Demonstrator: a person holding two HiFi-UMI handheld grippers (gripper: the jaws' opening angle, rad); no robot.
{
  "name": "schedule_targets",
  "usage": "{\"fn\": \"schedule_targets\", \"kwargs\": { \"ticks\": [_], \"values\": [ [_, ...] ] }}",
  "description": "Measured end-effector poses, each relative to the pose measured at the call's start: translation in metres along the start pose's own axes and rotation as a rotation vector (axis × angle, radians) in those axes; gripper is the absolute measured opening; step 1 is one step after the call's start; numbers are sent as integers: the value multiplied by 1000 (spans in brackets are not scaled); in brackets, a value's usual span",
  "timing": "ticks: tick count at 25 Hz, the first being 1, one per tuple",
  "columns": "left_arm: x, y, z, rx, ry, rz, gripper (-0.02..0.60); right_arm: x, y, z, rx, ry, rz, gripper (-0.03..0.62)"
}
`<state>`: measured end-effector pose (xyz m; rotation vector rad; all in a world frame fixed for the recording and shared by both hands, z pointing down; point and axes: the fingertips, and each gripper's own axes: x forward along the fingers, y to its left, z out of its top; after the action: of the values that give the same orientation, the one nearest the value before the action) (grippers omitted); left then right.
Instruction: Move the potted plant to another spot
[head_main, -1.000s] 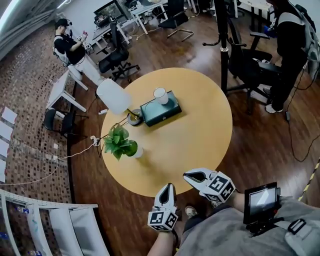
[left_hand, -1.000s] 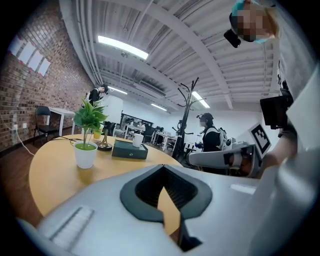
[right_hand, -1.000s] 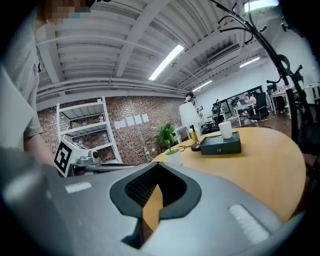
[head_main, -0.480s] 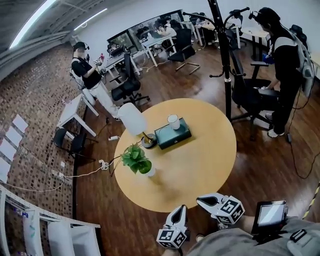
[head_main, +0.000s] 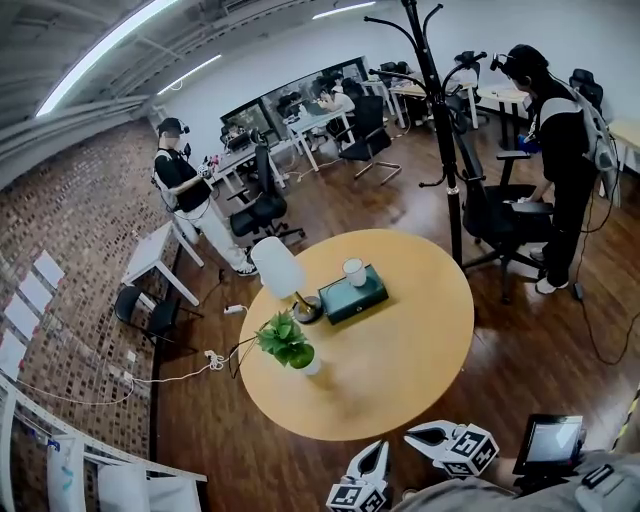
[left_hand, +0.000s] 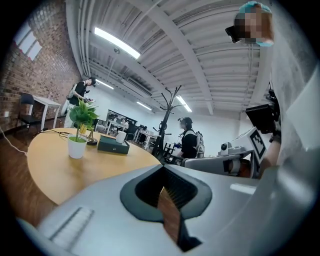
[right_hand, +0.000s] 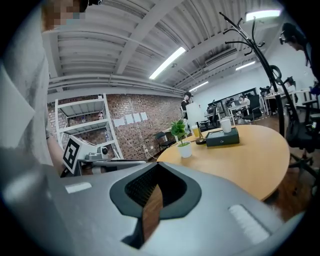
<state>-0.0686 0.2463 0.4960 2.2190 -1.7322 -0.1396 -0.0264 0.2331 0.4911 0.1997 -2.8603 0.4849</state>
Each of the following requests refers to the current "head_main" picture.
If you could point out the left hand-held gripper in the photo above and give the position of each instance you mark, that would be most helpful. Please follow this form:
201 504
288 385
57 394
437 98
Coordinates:
357 497

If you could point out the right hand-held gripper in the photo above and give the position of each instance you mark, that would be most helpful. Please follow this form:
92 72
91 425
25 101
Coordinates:
470 450

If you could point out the green plant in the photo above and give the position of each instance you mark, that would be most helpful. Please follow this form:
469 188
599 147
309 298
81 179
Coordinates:
287 340

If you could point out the person's right forearm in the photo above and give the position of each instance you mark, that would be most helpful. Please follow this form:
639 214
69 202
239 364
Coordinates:
505 470

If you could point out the person's white shoe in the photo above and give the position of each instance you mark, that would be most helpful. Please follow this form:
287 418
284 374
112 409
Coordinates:
410 494

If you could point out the person's grey shirt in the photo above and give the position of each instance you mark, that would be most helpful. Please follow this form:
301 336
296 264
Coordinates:
475 500

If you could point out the black chest-mounted screen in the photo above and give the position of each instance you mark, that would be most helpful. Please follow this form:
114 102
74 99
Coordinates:
547 442

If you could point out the dark green box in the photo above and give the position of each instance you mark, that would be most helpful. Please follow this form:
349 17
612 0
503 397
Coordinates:
350 302

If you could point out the white cup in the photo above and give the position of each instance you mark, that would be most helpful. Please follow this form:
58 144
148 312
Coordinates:
356 274

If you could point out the yellow black striped tape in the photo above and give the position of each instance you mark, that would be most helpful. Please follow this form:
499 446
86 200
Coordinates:
631 415

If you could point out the white table lamp brass base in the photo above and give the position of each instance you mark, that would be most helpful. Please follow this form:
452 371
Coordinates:
275 265

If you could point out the black office chair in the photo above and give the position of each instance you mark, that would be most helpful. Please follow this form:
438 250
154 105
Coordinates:
495 210
260 215
587 87

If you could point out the white shelf rack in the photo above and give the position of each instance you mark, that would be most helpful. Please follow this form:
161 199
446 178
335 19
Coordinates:
122 487

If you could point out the black stool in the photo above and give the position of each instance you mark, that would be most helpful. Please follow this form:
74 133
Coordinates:
132 302

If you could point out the black cantilever chair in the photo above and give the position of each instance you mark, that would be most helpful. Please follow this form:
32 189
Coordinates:
367 142

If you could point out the small white table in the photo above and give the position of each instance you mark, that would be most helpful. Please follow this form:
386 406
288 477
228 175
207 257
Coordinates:
147 250

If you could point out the black coat rack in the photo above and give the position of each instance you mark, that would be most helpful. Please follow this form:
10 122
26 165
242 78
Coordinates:
440 125

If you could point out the white desk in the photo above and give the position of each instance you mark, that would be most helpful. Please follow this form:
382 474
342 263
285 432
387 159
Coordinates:
312 120
232 162

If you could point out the pale round table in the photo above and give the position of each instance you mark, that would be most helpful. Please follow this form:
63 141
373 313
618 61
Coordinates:
502 96

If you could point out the pale wooden desk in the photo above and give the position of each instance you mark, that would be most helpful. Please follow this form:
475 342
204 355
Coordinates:
625 132

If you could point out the dark glass window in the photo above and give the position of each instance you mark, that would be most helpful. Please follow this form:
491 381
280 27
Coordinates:
245 117

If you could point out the white paper sheet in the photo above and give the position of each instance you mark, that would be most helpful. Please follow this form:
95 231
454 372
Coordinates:
49 269
20 313
35 291

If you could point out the long ceiling light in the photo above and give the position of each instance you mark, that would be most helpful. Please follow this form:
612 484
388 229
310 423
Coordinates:
100 50
192 74

